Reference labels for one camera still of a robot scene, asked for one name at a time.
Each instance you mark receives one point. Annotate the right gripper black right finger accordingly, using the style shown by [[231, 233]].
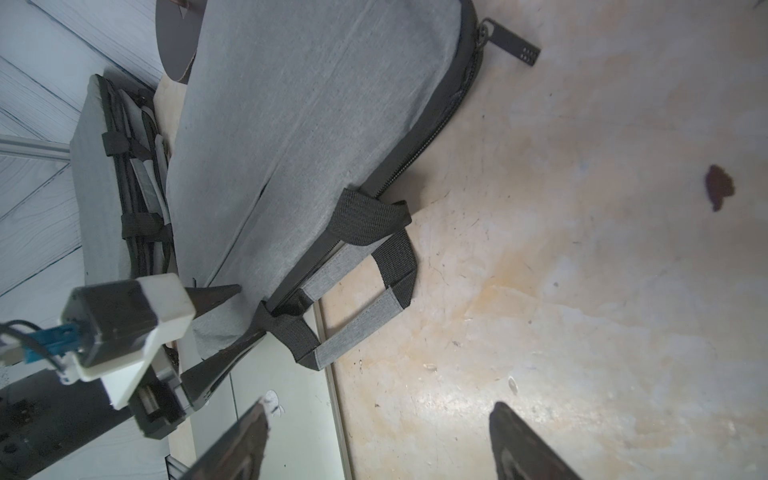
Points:
[[519, 452]]

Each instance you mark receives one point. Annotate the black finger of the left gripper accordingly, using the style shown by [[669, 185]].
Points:
[[202, 380]]

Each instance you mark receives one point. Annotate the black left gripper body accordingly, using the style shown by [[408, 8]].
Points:
[[160, 404]]

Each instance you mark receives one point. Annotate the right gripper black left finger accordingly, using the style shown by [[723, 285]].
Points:
[[238, 454]]

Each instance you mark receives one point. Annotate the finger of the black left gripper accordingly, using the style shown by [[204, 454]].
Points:
[[206, 299]]

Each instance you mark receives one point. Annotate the grey laptop bag with strap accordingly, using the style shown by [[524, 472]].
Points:
[[138, 151]]

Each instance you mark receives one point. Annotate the grey laptop sleeve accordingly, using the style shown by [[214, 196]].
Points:
[[105, 253], [298, 116]]

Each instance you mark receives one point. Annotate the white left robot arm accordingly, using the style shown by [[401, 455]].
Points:
[[43, 421]]

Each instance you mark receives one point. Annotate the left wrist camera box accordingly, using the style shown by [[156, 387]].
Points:
[[109, 332]]

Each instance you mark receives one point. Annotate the left aluminium corner post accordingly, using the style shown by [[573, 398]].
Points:
[[14, 146]]

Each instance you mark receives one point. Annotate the brown wire cup stand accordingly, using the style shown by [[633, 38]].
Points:
[[178, 25]]

